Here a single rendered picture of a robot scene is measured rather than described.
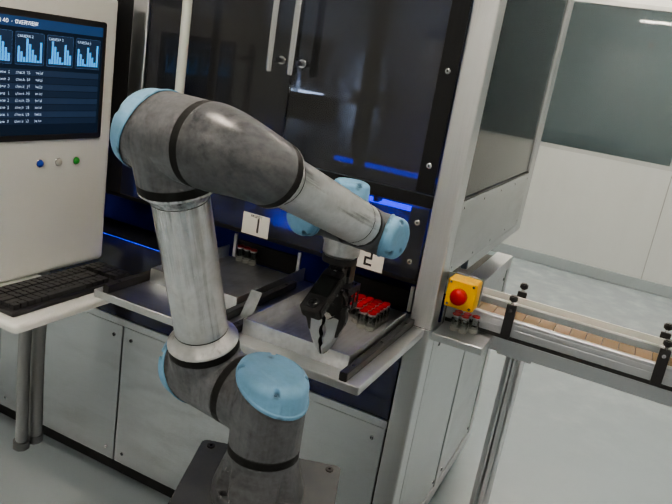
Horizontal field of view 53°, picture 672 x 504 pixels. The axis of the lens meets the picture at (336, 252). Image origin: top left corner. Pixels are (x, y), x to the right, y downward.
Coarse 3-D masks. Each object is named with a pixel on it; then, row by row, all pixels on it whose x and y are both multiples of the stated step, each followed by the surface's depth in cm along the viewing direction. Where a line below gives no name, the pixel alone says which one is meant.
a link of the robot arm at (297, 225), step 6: (288, 216) 123; (294, 216) 122; (288, 222) 123; (294, 222) 122; (300, 222) 122; (306, 222) 121; (294, 228) 122; (300, 228) 122; (306, 228) 121; (312, 228) 120; (318, 228) 121; (300, 234) 122; (306, 234) 122; (312, 234) 123; (318, 234) 124; (324, 234) 122; (330, 234) 121; (336, 240) 122
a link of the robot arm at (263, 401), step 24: (240, 360) 106; (264, 360) 107; (288, 360) 109; (216, 384) 106; (240, 384) 103; (264, 384) 101; (288, 384) 103; (216, 408) 106; (240, 408) 103; (264, 408) 101; (288, 408) 102; (240, 432) 104; (264, 432) 102; (288, 432) 103; (240, 456) 104; (264, 456) 103; (288, 456) 105
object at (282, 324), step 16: (272, 304) 160; (288, 304) 167; (256, 320) 154; (272, 320) 159; (288, 320) 161; (304, 320) 163; (400, 320) 166; (256, 336) 149; (272, 336) 147; (288, 336) 145; (304, 336) 153; (352, 336) 158; (368, 336) 159; (304, 352) 144; (336, 352) 141; (352, 352) 141
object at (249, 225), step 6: (246, 216) 186; (252, 216) 185; (258, 216) 185; (246, 222) 187; (252, 222) 186; (264, 222) 184; (246, 228) 187; (252, 228) 186; (264, 228) 184; (252, 234) 186; (258, 234) 186; (264, 234) 185
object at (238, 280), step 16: (224, 256) 199; (160, 272) 169; (224, 272) 186; (240, 272) 188; (256, 272) 191; (272, 272) 193; (304, 272) 191; (224, 288) 175; (240, 288) 176; (256, 288) 169; (272, 288) 176
